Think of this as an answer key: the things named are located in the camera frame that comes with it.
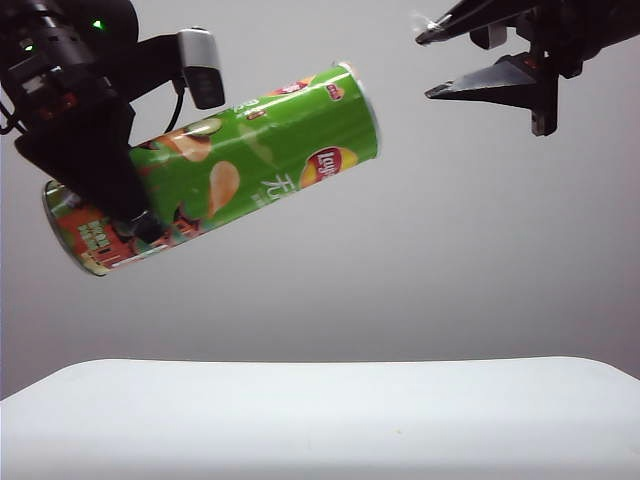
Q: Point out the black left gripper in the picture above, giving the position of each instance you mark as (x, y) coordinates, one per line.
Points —
(65, 95)

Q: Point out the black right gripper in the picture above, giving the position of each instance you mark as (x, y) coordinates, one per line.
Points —
(575, 30)

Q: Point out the green Lay's chips tub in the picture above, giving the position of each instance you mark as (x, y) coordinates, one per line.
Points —
(280, 150)

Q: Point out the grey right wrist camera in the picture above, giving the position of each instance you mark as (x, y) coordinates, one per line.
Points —
(495, 35)

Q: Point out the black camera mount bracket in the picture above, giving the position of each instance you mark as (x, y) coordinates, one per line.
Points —
(155, 60)

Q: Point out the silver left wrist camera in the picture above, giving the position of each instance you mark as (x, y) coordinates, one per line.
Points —
(200, 60)

